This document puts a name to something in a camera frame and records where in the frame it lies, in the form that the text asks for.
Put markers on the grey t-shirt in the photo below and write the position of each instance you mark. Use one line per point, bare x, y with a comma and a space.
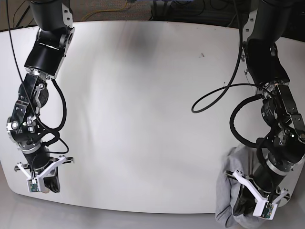
240, 158

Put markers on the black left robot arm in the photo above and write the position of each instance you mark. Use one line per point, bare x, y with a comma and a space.
284, 146

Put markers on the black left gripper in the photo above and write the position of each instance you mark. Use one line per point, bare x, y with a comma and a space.
249, 197

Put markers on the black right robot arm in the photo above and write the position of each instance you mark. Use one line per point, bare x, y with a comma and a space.
54, 19

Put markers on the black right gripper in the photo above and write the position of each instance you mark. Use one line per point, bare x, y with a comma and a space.
49, 183

